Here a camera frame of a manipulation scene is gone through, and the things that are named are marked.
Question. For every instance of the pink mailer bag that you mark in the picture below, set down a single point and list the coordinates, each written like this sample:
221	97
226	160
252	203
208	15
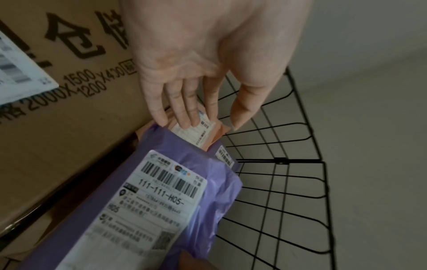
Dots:
193	133

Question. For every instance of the cardboard box red-marked label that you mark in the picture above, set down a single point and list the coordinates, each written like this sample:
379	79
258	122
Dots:
83	118

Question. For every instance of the person's right hand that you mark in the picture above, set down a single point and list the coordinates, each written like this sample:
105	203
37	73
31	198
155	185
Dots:
196	263

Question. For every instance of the person's left hand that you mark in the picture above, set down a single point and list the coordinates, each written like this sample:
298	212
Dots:
206	39

